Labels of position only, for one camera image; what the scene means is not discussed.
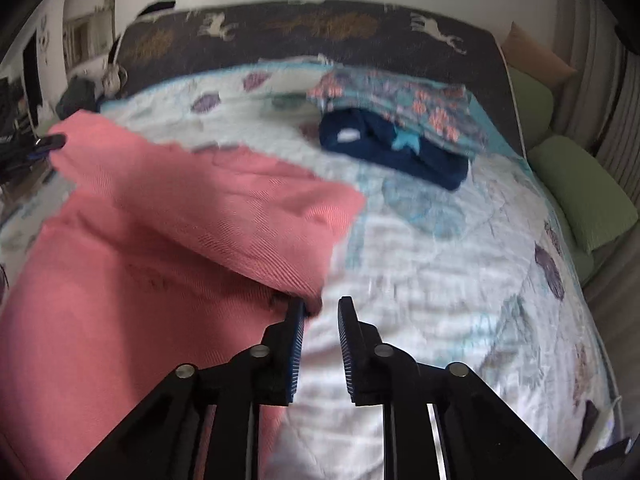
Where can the dark clothes pile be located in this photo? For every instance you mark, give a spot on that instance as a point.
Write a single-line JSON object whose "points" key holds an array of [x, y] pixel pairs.
{"points": [[75, 97]]}

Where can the pink knitted garment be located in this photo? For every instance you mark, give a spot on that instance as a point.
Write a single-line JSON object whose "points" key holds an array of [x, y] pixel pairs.
{"points": [[150, 260]]}

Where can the black rounded object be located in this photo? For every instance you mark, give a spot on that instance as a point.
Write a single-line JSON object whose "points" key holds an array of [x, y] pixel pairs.
{"points": [[160, 8]]}

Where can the navy folded garment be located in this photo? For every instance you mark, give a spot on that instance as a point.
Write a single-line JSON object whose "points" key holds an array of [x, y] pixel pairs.
{"points": [[380, 147]]}

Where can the pink pillow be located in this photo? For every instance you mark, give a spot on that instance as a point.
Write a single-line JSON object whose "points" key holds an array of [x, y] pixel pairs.
{"points": [[535, 60]]}

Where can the floral patterned folded garment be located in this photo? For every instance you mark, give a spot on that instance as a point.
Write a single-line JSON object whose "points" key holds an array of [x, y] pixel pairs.
{"points": [[400, 95]]}

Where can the green seat cushion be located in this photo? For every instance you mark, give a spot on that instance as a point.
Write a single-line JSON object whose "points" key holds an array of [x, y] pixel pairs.
{"points": [[575, 255]]}

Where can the green square pillow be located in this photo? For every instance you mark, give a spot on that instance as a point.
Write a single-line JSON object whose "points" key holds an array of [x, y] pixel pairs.
{"points": [[580, 190]]}

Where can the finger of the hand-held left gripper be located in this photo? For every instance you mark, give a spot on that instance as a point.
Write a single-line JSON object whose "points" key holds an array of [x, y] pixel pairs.
{"points": [[50, 141]]}

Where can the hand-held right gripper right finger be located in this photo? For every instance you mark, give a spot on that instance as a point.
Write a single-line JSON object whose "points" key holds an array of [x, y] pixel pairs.
{"points": [[345, 347]]}

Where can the white printed quilt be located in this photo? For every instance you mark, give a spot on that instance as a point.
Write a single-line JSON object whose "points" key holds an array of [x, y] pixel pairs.
{"points": [[425, 270]]}

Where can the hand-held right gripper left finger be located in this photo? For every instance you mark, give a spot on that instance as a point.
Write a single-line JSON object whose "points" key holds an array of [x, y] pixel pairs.
{"points": [[297, 342]]}

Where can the green back cushion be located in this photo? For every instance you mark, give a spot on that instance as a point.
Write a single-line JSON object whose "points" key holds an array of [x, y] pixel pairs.
{"points": [[532, 105]]}

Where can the dark grey deer blanket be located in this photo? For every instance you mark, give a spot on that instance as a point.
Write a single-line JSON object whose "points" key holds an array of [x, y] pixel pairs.
{"points": [[300, 35]]}

